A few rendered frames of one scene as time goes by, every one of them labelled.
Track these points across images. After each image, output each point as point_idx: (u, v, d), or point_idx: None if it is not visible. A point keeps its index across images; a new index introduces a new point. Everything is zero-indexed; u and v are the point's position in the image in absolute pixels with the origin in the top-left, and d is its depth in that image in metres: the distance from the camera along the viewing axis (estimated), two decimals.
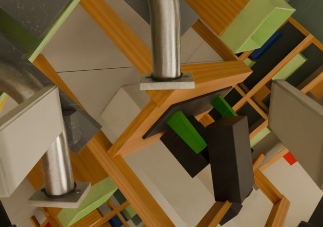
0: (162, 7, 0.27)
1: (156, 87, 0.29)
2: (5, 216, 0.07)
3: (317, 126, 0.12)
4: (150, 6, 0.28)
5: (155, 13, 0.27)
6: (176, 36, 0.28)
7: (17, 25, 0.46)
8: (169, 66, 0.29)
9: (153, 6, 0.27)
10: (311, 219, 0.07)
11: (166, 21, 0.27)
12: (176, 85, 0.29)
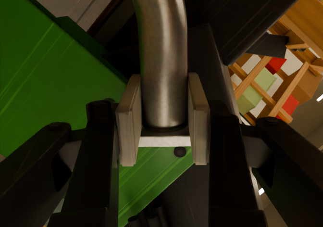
0: (157, 18, 0.16)
1: (148, 144, 0.18)
2: (107, 195, 0.08)
3: (192, 109, 0.14)
4: (138, 16, 0.17)
5: (145, 26, 0.17)
6: (180, 63, 0.17)
7: None
8: (169, 110, 0.18)
9: (142, 15, 0.16)
10: (209, 201, 0.07)
11: (164, 40, 0.17)
12: (180, 141, 0.18)
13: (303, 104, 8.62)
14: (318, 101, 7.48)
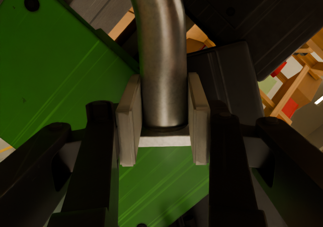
0: (156, 18, 0.16)
1: (149, 144, 0.18)
2: (107, 195, 0.08)
3: (192, 109, 0.14)
4: (136, 16, 0.17)
5: (144, 26, 0.17)
6: (179, 63, 0.17)
7: None
8: (169, 110, 0.18)
9: (140, 15, 0.16)
10: (210, 201, 0.07)
11: (163, 40, 0.16)
12: (180, 140, 0.18)
13: (301, 107, 8.65)
14: (316, 104, 7.51)
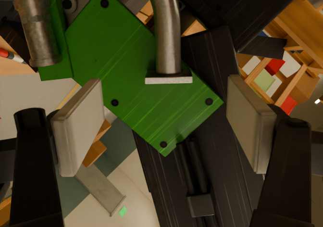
0: (165, 13, 0.31)
1: (159, 81, 0.33)
2: (58, 201, 0.08)
3: (251, 114, 0.14)
4: (154, 12, 0.32)
5: (158, 17, 0.32)
6: (176, 37, 0.33)
7: None
8: (170, 63, 0.33)
9: (156, 11, 0.32)
10: (258, 205, 0.07)
11: (168, 24, 0.32)
12: (177, 80, 0.33)
13: (301, 106, 8.78)
14: (316, 103, 7.64)
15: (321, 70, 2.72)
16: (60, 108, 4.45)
